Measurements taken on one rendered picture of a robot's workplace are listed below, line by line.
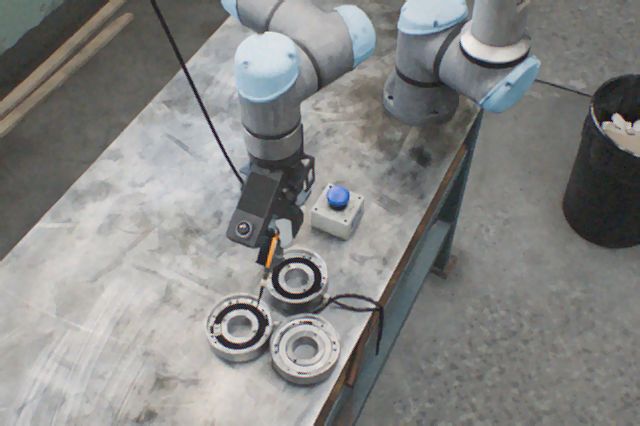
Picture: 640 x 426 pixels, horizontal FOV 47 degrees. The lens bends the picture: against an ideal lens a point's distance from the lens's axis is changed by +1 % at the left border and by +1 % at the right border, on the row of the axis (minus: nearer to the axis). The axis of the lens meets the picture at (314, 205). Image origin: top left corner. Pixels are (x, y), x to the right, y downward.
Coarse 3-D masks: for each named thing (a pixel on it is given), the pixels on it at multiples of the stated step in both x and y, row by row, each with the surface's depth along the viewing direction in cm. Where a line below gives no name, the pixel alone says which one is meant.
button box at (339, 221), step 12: (324, 192) 127; (324, 204) 126; (348, 204) 126; (360, 204) 126; (312, 216) 126; (324, 216) 124; (336, 216) 124; (348, 216) 124; (360, 216) 129; (324, 228) 127; (336, 228) 125; (348, 228) 124
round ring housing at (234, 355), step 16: (224, 304) 115; (256, 304) 115; (208, 320) 113; (224, 320) 114; (240, 320) 116; (256, 320) 114; (272, 320) 112; (208, 336) 111; (224, 336) 112; (224, 352) 109; (240, 352) 109; (256, 352) 110
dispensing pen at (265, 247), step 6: (276, 216) 109; (276, 228) 109; (270, 234) 109; (276, 234) 110; (264, 240) 109; (270, 240) 108; (264, 246) 109; (270, 246) 108; (264, 252) 109; (258, 258) 110; (264, 258) 109; (264, 264) 110; (264, 270) 112; (270, 270) 112; (264, 276) 112; (264, 282) 112; (258, 300) 114
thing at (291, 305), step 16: (288, 256) 121; (320, 256) 120; (272, 272) 119; (288, 272) 120; (304, 272) 120; (272, 288) 117; (288, 288) 117; (304, 288) 117; (288, 304) 115; (304, 304) 115
